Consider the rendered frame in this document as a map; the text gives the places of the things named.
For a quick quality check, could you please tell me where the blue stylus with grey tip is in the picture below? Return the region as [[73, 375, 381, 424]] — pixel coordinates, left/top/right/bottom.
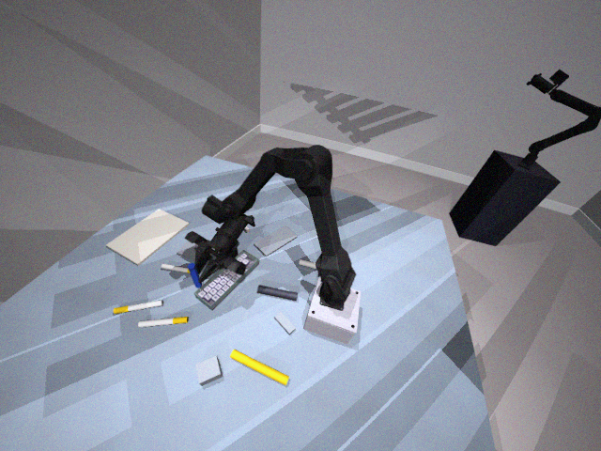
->
[[188, 263, 202, 291]]

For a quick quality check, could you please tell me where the yellow cylindrical rod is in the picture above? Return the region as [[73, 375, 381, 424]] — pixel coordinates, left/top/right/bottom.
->
[[230, 350, 288, 385]]

